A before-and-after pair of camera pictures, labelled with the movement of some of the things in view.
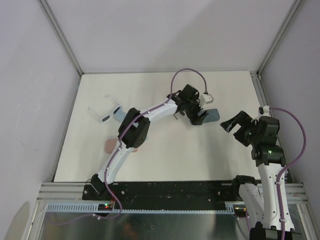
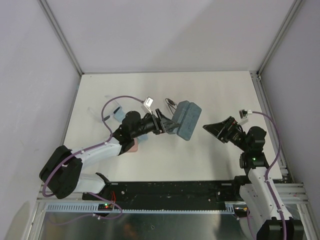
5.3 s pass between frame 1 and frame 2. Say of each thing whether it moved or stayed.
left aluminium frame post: stayed
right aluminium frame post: stayed
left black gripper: moved
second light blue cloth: stayed
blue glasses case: moved
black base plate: stayed
